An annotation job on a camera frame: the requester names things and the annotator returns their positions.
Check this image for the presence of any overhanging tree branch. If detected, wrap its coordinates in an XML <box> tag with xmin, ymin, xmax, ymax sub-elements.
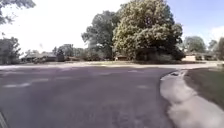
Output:
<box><xmin>0</xmin><ymin>0</ymin><xmax>37</xmax><ymax>26</ymax></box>

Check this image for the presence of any tan low house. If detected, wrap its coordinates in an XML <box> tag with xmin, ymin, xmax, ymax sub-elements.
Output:
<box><xmin>181</xmin><ymin>51</ymin><xmax>218</xmax><ymax>63</ymax></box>

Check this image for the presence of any grass lawn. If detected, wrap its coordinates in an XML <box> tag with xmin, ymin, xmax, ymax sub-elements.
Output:
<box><xmin>183</xmin><ymin>66</ymin><xmax>224</xmax><ymax>112</ymax></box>

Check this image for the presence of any pale concrete gutter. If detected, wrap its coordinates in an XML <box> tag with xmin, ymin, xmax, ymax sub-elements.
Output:
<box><xmin>159</xmin><ymin>68</ymin><xmax>224</xmax><ymax>128</ymax></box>

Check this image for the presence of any dark bushy tree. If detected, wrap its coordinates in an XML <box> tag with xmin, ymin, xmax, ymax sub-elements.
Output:
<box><xmin>0</xmin><ymin>35</ymin><xmax>22</xmax><ymax>66</ymax></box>

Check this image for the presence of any group of distant trees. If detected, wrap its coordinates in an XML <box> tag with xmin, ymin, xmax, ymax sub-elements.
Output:
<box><xmin>182</xmin><ymin>35</ymin><xmax>224</xmax><ymax>62</ymax></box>

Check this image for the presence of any tall dark tree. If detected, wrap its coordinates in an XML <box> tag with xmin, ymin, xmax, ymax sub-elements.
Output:
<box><xmin>80</xmin><ymin>9</ymin><xmax>120</xmax><ymax>62</ymax></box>

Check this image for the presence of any grey asphalt road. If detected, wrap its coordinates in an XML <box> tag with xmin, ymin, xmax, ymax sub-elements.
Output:
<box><xmin>0</xmin><ymin>62</ymin><xmax>223</xmax><ymax>128</ymax></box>

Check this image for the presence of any huge light green tree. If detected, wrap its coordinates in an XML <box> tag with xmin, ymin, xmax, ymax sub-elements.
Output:
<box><xmin>112</xmin><ymin>0</ymin><xmax>186</xmax><ymax>63</ymax></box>

